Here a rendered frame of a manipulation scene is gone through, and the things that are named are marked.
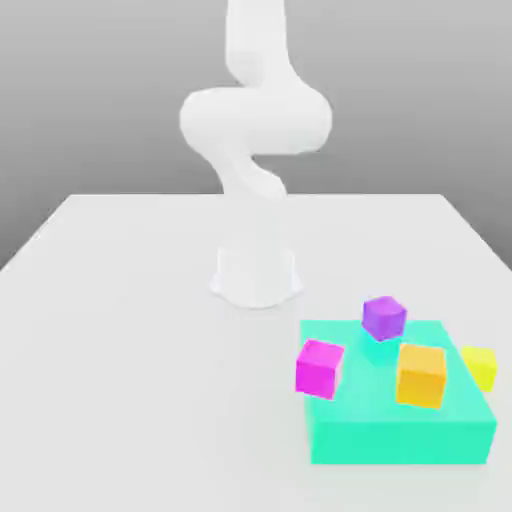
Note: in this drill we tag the small orange cube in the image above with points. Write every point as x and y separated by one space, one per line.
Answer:
420 378

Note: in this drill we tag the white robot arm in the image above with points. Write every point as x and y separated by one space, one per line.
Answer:
256 120

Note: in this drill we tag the large turquoise box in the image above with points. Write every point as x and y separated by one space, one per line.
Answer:
400 436

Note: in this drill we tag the small purple cube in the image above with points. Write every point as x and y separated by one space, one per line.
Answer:
383 318

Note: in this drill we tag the small cyan cube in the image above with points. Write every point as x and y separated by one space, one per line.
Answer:
380 352

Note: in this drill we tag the small magenta cube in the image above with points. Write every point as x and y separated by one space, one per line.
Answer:
316 370

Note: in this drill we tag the small yellow cube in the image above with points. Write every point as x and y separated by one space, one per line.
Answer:
481 366

